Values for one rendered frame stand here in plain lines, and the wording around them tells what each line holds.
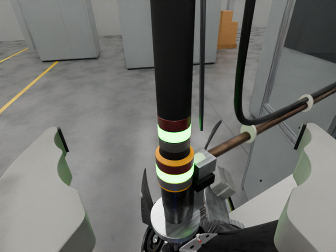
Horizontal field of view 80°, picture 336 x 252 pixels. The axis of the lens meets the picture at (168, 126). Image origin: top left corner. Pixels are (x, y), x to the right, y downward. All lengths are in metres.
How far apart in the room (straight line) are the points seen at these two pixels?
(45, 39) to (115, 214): 6.56
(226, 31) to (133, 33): 3.91
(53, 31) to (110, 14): 5.28
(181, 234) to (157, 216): 0.04
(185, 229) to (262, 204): 0.47
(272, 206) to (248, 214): 0.09
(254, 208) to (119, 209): 1.61
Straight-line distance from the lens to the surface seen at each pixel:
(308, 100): 0.45
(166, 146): 0.20
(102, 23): 12.54
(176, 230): 0.30
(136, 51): 5.87
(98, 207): 2.24
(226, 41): 8.55
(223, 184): 0.78
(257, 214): 0.74
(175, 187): 0.23
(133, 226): 2.04
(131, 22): 5.76
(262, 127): 0.34
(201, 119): 0.20
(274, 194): 0.73
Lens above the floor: 1.72
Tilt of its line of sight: 33 degrees down
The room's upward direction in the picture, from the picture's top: 2 degrees counter-clockwise
